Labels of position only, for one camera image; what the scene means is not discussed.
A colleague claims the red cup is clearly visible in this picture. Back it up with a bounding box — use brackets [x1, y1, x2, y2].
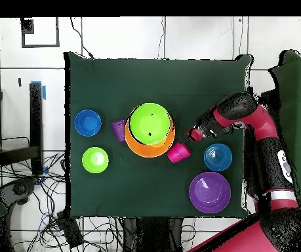
[166, 142, 192, 164]

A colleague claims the large green bowl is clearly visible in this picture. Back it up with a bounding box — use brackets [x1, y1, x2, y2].
[128, 102, 174, 146]

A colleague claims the large orange bowl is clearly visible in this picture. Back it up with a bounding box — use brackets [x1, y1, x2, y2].
[124, 119, 176, 159]

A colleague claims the purple cup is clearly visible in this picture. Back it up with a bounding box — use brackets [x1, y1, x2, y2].
[110, 118, 128, 143]

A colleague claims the light blue bowl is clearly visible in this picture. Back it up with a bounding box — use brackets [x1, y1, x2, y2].
[203, 142, 233, 173]

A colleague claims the large purple bowl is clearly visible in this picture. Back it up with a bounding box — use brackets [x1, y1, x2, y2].
[188, 171, 232, 214]

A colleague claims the dark green table cloth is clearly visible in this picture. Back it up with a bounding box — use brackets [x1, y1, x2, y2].
[64, 51, 253, 219]

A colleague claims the small green bowl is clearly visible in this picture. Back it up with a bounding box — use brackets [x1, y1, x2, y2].
[81, 146, 110, 175]

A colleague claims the dark blue bowl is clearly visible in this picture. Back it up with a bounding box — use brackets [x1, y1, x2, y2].
[73, 109, 102, 138]

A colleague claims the black power brick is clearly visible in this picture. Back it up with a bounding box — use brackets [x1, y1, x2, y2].
[56, 210, 85, 249]

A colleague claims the black wheeled base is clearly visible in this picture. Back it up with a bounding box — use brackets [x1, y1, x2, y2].
[0, 178, 39, 209]

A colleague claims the bundle of floor cables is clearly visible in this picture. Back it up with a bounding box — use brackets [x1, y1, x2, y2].
[0, 136, 125, 252]

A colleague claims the thin black floor cable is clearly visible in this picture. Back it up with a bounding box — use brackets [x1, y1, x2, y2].
[70, 16, 95, 59]

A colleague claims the black post with blue tape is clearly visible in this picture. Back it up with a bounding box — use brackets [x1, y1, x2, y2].
[29, 81, 47, 176]

